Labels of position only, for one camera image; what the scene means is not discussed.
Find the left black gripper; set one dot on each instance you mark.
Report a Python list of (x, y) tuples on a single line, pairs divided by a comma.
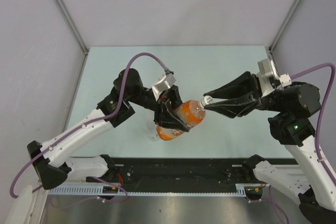
[(167, 117)]

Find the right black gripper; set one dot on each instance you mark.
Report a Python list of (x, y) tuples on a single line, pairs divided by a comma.
[(242, 94)]

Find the large orange tea bottle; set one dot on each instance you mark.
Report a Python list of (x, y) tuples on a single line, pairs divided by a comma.
[(191, 112)]

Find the white bottle cap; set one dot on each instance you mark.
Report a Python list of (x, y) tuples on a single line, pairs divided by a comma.
[(206, 100)]

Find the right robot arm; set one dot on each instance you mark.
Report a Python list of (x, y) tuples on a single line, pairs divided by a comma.
[(294, 104)]

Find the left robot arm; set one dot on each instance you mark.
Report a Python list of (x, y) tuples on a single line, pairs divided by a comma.
[(51, 159)]

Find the clear water bottle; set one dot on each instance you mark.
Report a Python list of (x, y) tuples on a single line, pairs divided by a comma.
[(152, 134)]

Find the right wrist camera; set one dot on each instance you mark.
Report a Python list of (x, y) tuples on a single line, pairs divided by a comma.
[(269, 79)]

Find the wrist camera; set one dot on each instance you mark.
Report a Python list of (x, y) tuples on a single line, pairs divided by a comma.
[(164, 83), (269, 79)]

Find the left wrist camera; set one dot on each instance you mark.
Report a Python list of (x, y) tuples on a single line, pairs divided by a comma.
[(164, 83)]

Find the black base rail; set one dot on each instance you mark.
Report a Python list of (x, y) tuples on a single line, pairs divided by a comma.
[(183, 175)]

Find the right aluminium frame post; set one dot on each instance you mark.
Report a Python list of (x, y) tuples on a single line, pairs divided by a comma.
[(294, 7)]

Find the aluminium frame post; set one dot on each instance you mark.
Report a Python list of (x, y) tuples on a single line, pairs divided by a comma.
[(60, 4), (294, 7)]

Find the left aluminium frame post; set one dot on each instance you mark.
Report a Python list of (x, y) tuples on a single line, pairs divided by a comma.
[(60, 4)]

